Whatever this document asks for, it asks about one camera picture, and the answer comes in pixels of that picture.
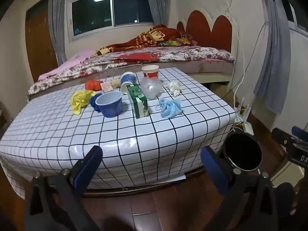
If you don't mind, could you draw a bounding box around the yellow cloth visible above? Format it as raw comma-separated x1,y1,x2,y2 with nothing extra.
70,90,97,115

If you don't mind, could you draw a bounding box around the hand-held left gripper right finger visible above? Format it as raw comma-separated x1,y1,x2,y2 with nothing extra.
200,146,280,231

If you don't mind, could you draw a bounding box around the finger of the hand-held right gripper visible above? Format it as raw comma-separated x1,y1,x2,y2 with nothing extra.
272,128,308,150
292,126,308,140

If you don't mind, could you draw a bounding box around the white cable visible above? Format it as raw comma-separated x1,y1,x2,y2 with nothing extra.
226,0,246,106

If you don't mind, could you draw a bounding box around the wooden door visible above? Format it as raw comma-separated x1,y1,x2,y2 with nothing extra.
25,0,59,82

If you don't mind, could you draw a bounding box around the person's right hand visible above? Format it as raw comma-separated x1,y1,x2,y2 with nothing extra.
289,180,308,222

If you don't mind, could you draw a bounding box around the large window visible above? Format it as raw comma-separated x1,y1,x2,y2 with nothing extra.
67,0,154,41

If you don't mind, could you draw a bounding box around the orange plastic bag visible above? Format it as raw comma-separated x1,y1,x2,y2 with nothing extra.
85,79,101,90

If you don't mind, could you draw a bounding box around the white tissue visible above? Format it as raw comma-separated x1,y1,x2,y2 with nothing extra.
167,81,182,97

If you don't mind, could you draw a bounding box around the red patterned blanket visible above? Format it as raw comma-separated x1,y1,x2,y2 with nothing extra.
96,24,198,58

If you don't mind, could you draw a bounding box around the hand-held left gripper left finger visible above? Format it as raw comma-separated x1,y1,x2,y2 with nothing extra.
26,146,104,231

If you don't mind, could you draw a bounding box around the side window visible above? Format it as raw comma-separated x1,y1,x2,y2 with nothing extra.
281,0,308,32

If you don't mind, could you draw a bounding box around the black trash bin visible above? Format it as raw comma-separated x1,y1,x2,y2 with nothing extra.
221,133,263,172

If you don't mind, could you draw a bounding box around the floral bedsheet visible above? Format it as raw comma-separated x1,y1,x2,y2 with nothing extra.
28,46,235,95

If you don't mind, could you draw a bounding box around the blue white paper cup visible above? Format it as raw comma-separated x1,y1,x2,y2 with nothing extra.
120,71,137,95

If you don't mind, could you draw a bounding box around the red paper cup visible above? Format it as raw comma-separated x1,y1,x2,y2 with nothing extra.
141,65,160,80

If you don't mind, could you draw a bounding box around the grey curtain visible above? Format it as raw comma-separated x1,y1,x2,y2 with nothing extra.
144,0,172,28
254,0,293,115
48,0,70,64

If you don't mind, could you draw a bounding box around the white wifi router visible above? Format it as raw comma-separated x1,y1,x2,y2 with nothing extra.
232,97,254,135

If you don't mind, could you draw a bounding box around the clear plastic bag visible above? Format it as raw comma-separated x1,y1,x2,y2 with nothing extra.
140,77,163,100

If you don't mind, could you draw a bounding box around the bed with red headboard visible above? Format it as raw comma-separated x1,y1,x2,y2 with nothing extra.
26,10,236,101

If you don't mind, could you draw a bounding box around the wide blue paper cup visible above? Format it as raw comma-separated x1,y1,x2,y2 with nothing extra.
95,91,124,118

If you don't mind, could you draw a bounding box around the green milk carton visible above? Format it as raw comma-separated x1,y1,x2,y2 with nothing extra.
126,83,150,119

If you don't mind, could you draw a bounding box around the pink sheet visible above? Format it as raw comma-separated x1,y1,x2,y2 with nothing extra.
38,49,97,81

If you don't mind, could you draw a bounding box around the black cable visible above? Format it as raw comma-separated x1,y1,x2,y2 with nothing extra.
228,22,268,94

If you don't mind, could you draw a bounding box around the blue cloth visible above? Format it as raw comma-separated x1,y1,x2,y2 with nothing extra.
90,93,104,113

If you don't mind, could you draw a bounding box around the blue face mask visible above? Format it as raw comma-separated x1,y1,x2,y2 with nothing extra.
155,97,183,119

